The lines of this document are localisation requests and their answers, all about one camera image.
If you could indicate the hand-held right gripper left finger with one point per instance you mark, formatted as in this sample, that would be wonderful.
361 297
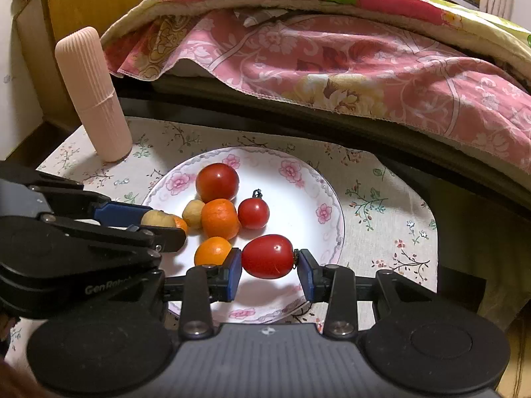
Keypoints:
234 273

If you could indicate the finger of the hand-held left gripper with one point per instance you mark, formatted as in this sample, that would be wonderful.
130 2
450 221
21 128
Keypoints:
166 240
120 213

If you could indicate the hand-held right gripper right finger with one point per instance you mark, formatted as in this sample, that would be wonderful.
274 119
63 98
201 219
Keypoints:
307 273

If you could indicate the small orange mandarin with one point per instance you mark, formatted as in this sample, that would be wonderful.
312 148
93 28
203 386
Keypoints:
213 251
181 224

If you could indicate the oblong red tomato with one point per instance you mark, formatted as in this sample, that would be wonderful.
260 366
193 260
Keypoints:
267 256

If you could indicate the large bumpy orange mandarin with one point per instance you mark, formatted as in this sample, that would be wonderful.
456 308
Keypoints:
220 218

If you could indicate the red tomato with dark stem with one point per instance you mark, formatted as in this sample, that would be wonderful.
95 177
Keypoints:
253 212

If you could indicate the white floral rimmed plate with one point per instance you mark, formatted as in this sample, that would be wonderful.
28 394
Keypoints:
290 199

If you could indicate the small brown longan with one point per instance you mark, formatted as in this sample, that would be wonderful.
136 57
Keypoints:
193 214

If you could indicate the large round red tomato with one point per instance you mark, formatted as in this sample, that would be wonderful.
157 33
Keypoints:
217 182

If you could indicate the floral print tablecloth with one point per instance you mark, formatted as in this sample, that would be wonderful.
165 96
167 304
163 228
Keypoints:
373 232

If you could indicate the pink ribbed plastic cup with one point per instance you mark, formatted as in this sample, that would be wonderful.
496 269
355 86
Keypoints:
95 99

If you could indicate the pink floral blanket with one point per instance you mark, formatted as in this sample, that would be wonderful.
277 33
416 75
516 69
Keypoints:
332 70

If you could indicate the yellow wooden cabinet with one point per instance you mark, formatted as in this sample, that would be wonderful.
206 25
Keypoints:
83 4

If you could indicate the dark bed frame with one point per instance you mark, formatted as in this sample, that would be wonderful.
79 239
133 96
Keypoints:
290 126

